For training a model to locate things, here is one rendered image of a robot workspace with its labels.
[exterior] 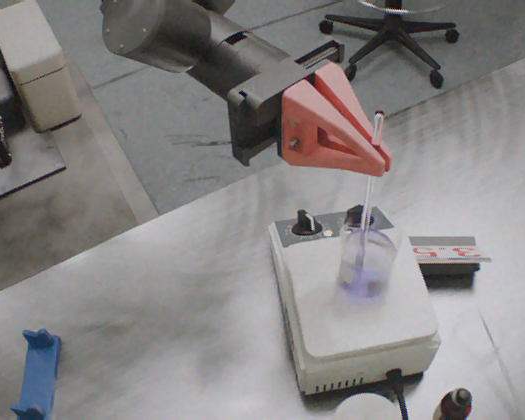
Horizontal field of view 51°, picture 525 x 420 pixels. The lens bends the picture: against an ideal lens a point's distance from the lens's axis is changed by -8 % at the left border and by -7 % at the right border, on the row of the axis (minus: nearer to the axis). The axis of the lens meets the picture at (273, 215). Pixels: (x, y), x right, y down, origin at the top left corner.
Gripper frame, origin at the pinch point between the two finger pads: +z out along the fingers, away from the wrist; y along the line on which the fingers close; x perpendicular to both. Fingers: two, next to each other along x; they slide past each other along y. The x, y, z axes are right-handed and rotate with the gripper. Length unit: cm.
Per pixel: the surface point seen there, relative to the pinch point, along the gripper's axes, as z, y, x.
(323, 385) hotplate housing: 2.7, -6.4, 22.7
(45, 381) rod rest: -16.4, -26.3, 24.8
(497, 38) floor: -68, 170, 101
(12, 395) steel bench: -18.0, -30.0, 25.9
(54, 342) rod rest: -19.7, -23.3, 24.9
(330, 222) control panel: -9.5, 6.7, 21.4
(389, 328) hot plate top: 4.4, -0.5, 16.9
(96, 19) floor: -195, 62, 102
